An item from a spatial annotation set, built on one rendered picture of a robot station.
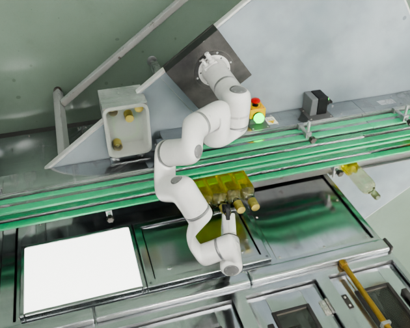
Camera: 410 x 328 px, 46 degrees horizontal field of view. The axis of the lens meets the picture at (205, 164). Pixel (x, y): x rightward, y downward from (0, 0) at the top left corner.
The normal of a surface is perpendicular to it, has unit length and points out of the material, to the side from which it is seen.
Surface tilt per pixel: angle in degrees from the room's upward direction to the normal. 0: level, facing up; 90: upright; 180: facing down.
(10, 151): 90
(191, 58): 1
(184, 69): 1
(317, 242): 90
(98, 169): 90
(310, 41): 0
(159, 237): 90
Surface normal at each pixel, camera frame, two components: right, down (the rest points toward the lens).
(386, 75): 0.29, 0.56
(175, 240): 0.00, -0.81
